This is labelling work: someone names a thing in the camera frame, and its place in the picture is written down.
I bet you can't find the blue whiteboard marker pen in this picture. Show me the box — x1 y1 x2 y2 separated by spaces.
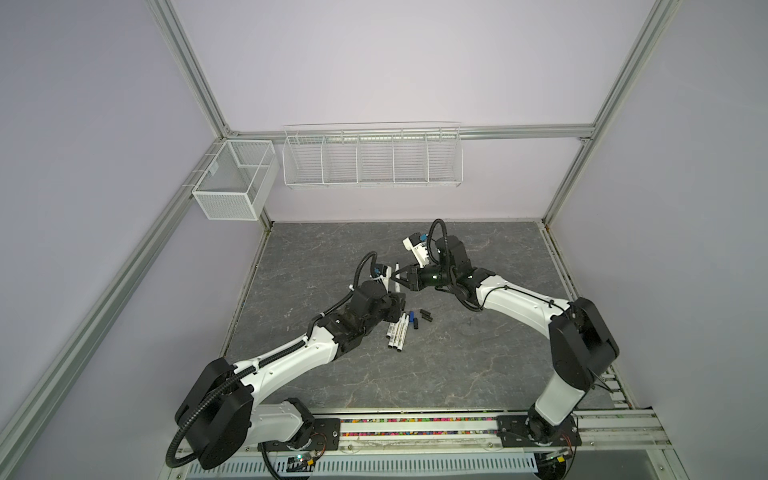
391 263 401 293

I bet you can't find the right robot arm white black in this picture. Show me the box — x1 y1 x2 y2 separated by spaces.
398 233 620 446

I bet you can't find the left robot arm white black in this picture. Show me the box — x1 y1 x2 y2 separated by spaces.
165 280 406 469

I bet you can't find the small white mesh basket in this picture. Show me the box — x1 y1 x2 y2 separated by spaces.
192 140 279 221

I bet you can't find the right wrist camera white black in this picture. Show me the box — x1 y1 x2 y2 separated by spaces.
403 233 430 268

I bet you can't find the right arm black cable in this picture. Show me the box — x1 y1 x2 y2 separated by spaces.
425 218 571 313

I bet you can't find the long white wire basket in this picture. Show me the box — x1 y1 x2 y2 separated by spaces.
282 122 464 188

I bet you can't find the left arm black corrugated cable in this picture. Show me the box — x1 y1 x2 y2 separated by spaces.
165 250 379 469

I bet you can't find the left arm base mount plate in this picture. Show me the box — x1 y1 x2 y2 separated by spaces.
266 417 341 452

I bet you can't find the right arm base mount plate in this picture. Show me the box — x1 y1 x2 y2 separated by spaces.
496 413 582 448

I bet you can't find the white slotted cable duct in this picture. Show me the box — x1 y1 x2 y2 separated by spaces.
185 452 538 479

